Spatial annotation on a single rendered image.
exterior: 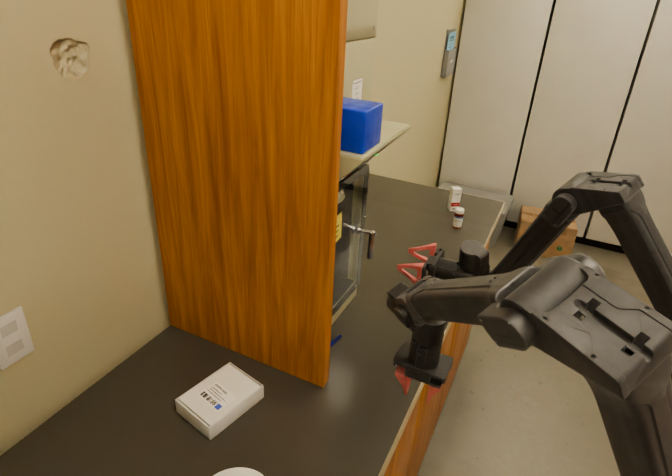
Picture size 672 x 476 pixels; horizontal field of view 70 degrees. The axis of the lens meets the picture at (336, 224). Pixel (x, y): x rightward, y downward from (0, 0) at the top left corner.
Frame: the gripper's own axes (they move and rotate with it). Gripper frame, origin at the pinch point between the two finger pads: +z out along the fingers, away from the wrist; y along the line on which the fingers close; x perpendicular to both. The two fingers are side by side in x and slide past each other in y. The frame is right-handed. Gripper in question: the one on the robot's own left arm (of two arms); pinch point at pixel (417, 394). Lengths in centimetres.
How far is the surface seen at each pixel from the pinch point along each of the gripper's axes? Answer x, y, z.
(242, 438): 15.0, 32.7, 15.8
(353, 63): -33, 33, -57
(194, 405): 15.5, 45.0, 11.9
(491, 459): -88, -20, 110
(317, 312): -6.3, 26.4, -6.1
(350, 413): -2.3, 14.9, 15.7
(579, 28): -325, -8, -52
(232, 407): 11.9, 37.4, 11.9
